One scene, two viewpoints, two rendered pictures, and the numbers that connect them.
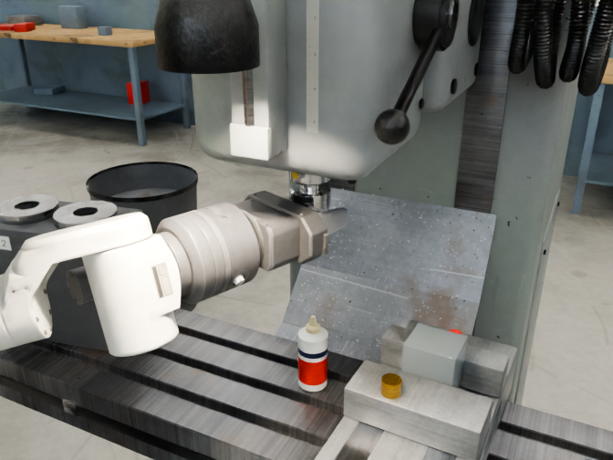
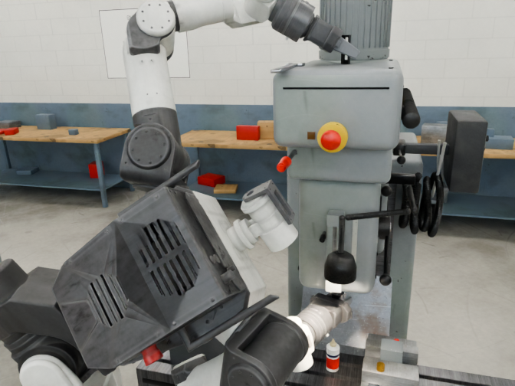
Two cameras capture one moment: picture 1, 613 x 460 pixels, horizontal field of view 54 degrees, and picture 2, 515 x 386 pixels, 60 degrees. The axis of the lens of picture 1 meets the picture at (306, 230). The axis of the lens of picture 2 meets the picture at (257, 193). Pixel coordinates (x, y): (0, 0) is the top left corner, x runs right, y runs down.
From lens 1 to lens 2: 0.72 m
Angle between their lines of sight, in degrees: 10
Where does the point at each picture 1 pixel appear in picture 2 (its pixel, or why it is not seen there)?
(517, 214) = (401, 276)
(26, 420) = not seen: outside the picture
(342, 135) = (364, 280)
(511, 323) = (402, 325)
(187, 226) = (311, 318)
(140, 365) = not seen: hidden behind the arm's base
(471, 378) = (405, 358)
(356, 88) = (369, 266)
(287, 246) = (339, 318)
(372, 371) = (369, 361)
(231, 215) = (322, 311)
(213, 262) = (322, 331)
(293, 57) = not seen: hidden behind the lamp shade
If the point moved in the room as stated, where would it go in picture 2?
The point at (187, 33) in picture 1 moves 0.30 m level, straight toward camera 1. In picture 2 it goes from (342, 274) to (442, 361)
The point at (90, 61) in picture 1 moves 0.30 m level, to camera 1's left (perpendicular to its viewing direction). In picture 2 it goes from (57, 149) to (35, 150)
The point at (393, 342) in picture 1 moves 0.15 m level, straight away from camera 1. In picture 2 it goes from (371, 347) to (359, 317)
